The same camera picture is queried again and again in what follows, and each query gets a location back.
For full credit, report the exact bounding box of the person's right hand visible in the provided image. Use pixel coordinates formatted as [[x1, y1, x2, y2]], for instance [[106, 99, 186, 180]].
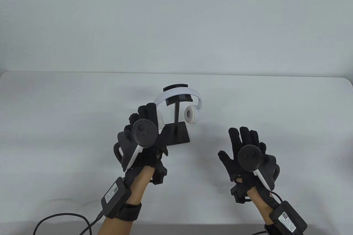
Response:
[[218, 127, 279, 204]]

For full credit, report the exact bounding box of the black and white controller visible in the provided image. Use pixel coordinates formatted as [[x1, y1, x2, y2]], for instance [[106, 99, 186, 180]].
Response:
[[114, 119, 159, 171], [238, 145, 280, 191]]

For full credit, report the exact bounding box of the white over-ear headphones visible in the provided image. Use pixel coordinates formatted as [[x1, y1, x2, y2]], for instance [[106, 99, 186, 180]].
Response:
[[153, 87, 204, 131]]

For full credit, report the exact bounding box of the black headphone stand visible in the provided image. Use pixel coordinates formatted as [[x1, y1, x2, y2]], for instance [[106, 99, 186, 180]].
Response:
[[159, 83, 193, 146]]

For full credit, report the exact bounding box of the person's left hand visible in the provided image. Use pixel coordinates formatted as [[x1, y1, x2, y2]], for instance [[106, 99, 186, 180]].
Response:
[[124, 103, 169, 186]]

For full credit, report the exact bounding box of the person's right forearm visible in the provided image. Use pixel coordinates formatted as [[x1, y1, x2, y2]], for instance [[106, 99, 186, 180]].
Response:
[[247, 188, 279, 235]]

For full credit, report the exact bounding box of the person's left forearm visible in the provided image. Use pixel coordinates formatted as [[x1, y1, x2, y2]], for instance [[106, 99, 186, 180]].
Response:
[[97, 167, 155, 235]]

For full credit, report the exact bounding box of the black cable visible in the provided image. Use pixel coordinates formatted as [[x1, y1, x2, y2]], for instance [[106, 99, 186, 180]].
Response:
[[269, 190, 284, 205], [33, 210, 106, 235]]

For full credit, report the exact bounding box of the black wrist box white label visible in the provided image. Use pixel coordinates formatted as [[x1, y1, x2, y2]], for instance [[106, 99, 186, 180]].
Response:
[[270, 201, 308, 235], [101, 177, 132, 219]]

